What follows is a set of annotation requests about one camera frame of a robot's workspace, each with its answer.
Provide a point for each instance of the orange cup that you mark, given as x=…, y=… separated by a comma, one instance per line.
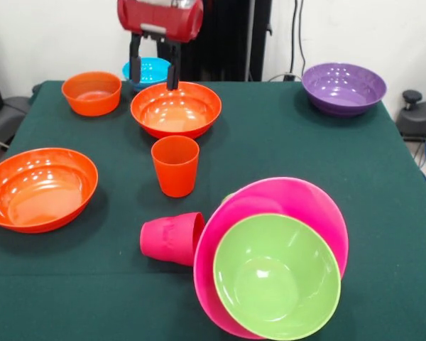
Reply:
x=175, y=170

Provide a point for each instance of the small blue bowl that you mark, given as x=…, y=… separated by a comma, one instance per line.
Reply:
x=152, y=69

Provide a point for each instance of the purple bowl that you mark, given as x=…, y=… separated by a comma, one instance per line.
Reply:
x=344, y=89

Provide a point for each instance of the green bowl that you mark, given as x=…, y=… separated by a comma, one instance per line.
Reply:
x=277, y=277

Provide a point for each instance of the grey pedestal leg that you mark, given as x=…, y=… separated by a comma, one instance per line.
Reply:
x=0, y=128
x=419, y=120

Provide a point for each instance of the dark green tablecloth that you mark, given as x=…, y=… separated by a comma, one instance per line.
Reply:
x=213, y=142

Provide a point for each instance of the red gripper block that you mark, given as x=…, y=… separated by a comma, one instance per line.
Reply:
x=159, y=16

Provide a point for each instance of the wide orange bowl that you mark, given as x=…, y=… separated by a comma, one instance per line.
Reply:
x=39, y=195
x=177, y=113

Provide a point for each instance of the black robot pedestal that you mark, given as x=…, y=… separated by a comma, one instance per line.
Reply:
x=230, y=35

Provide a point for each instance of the crimson red cup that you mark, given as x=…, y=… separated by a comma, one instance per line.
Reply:
x=168, y=238

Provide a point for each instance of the small deep orange bowl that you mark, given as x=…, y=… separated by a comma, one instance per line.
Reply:
x=90, y=96

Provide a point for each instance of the large pink bowl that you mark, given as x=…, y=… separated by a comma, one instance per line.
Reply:
x=305, y=202

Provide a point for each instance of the black round knob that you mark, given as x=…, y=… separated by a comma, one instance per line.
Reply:
x=412, y=96

